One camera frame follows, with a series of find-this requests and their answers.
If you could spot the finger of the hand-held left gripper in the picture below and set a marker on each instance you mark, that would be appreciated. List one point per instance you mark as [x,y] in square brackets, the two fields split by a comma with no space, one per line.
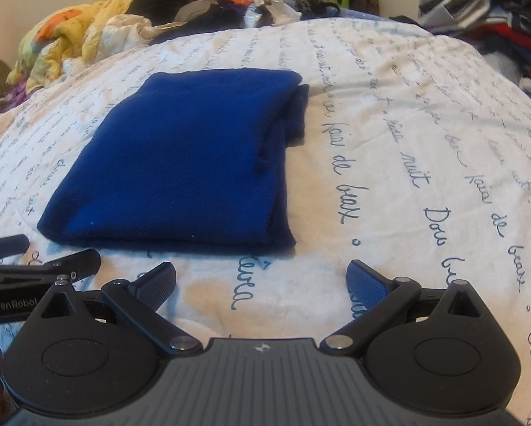
[8,246]
[79,264]

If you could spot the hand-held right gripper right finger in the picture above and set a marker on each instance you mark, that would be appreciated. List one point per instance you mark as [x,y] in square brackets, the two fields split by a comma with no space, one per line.
[367,282]

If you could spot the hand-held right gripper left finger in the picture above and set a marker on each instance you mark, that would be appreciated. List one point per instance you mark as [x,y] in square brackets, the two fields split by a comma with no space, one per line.
[157,284]

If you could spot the blue knit sweater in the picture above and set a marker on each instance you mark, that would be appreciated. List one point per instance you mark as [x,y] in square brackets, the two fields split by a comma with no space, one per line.
[181,155]

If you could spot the white script-printed bedsheet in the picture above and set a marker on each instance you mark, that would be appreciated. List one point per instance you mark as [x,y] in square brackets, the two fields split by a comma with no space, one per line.
[403,142]

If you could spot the purple cloth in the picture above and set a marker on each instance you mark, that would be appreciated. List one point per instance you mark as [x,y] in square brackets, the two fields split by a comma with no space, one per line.
[19,93]

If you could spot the yellow floral quilt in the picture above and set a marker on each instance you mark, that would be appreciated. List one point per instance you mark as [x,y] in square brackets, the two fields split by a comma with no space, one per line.
[70,35]

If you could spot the light blue sheet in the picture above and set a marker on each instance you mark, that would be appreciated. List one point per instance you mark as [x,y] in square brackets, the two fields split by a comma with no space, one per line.
[381,17]

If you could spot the grey shirt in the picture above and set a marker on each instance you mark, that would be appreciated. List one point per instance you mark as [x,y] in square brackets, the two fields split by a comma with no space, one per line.
[196,11]

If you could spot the black hat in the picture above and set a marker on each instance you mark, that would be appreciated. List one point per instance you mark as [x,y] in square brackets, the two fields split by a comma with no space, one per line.
[161,0]

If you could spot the black round bag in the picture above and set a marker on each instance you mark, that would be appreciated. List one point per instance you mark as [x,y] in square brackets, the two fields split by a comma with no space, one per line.
[318,8]

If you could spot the red garment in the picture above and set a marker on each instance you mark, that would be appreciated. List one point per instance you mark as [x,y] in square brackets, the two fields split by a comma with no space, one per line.
[509,33]

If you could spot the white grey garment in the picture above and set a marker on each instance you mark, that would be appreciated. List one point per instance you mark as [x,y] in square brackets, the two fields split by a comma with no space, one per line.
[456,9]

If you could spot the white crumpled cloth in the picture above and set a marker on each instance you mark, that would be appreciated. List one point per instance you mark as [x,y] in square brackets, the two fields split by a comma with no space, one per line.
[272,9]

